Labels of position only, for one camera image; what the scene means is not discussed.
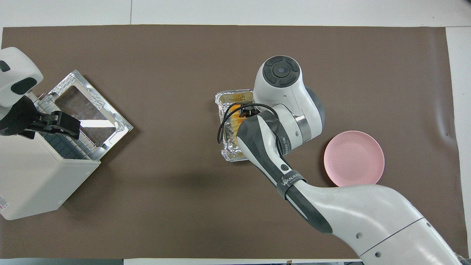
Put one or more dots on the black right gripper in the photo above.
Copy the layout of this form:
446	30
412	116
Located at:
247	109

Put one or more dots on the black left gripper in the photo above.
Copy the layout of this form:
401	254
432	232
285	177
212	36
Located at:
16	117

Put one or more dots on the yellow sliced bread loaf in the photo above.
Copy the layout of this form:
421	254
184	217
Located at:
235	115

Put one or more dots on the aluminium foil tray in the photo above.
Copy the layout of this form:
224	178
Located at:
232	154

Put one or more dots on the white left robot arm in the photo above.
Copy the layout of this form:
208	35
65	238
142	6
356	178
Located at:
14	70

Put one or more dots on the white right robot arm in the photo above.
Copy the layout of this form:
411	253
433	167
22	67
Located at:
368	217

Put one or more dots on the silver glass oven door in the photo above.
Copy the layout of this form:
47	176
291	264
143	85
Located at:
62	84

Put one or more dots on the cream toaster oven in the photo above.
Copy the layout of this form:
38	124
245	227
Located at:
36	184

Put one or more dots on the brown table mat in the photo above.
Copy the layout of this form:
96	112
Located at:
184	73

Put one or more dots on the pink round plate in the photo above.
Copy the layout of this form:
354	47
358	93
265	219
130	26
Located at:
353	158

